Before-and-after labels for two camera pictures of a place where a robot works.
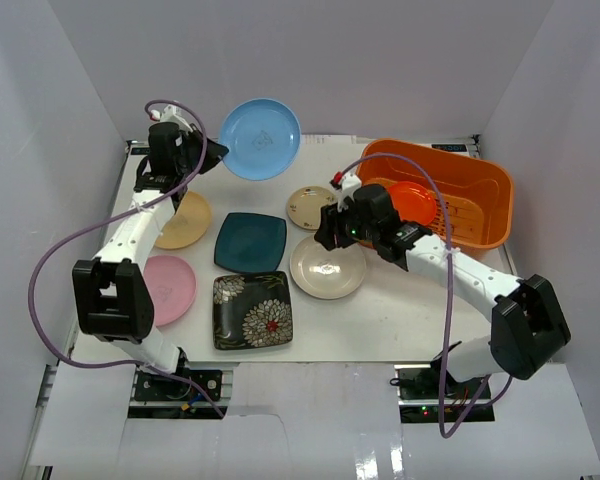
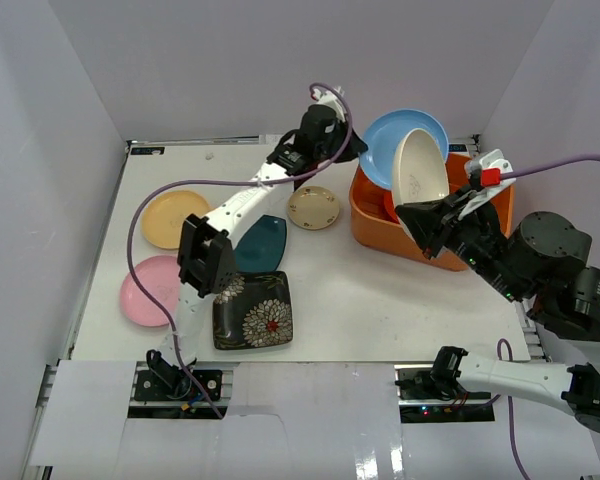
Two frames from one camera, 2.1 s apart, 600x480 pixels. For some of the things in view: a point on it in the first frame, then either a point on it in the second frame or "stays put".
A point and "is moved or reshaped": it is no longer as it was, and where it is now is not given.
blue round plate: (263, 138) -> (383, 136)
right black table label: (450, 147) stays put
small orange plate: (413, 202) is moved or reshaped
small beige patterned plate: (305, 203) stays put
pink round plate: (173, 285) stays put
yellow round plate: (188, 225) stays put
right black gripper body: (347, 226) -> (461, 230)
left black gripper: (200, 151) -> (348, 147)
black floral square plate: (252, 310) stays put
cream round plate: (327, 274) -> (420, 168)
